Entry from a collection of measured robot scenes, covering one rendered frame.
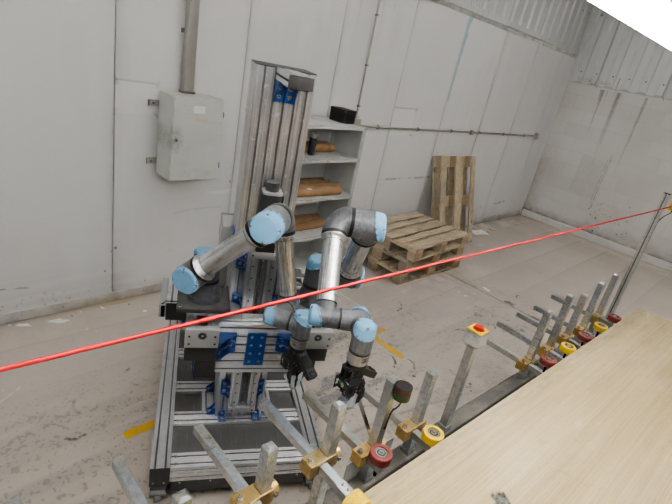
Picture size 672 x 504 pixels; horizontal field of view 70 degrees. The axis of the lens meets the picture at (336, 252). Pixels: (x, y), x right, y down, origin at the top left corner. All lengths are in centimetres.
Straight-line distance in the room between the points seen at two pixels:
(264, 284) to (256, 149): 62
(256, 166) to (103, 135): 176
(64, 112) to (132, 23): 72
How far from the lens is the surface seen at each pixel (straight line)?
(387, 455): 179
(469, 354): 208
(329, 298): 166
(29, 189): 365
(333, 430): 156
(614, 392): 273
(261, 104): 208
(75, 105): 359
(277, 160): 212
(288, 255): 191
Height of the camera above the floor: 213
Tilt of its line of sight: 22 degrees down
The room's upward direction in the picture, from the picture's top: 12 degrees clockwise
